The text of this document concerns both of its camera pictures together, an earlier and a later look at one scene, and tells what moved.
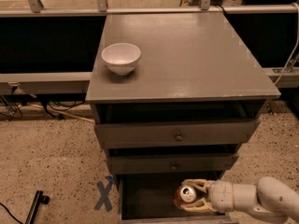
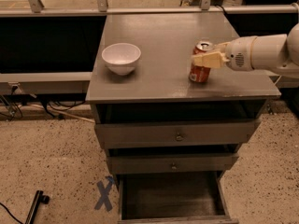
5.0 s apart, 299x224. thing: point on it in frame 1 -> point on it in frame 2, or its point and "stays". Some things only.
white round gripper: (220, 191) -> (238, 54)
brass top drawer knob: (178, 137) stays
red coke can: (184, 194) -> (197, 73)
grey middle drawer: (139, 163) stays
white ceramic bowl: (121, 57) stays
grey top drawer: (152, 133) stays
